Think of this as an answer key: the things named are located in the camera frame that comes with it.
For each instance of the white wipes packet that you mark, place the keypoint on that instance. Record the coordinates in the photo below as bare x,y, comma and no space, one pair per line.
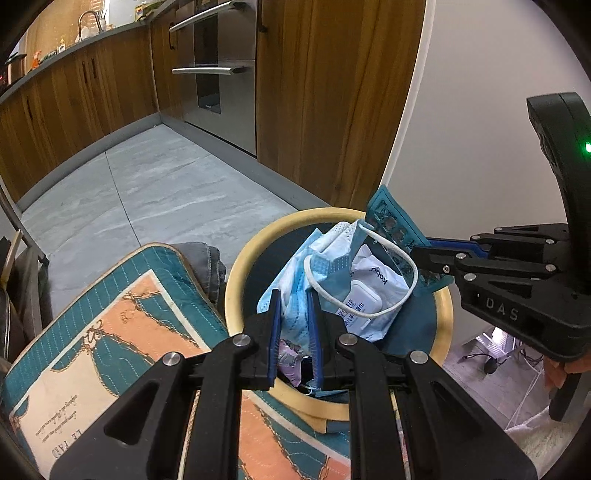
369,295

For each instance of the white fluffy rug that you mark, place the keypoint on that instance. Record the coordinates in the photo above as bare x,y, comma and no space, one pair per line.
535,447

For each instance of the grey kitchen countertop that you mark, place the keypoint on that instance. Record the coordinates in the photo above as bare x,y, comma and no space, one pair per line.
69,48

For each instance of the yellow rimmed round bin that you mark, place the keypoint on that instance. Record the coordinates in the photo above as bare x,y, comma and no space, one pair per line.
415,332

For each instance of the blue face mask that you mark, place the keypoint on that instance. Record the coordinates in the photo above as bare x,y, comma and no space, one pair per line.
295,295

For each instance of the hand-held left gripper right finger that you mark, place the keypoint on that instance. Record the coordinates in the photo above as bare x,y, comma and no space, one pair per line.
316,332

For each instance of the metal faucet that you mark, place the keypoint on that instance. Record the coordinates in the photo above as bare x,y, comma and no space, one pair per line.
90,23

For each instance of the teal blister pack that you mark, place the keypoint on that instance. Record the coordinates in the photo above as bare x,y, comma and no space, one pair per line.
392,217

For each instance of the grey cloth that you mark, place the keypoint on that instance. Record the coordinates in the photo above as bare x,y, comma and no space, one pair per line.
203,267

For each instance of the orange bottle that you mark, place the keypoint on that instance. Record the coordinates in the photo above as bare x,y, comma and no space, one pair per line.
36,60

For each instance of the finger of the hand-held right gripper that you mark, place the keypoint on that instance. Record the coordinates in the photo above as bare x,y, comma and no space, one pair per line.
452,243
443,263

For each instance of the wooden kitchen cabinets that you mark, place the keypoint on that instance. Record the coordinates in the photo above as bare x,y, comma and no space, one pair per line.
323,115

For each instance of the teal and orange quilted mat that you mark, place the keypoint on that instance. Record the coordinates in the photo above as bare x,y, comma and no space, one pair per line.
115,332

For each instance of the stainless steel oven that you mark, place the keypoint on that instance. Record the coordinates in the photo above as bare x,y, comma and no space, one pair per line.
226,115

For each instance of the metal storage rack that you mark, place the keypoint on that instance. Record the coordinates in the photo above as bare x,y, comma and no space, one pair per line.
27,235

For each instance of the person's right hand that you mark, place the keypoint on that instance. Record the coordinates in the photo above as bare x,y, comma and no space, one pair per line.
553,374

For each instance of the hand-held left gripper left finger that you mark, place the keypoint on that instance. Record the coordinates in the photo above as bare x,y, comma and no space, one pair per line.
273,332

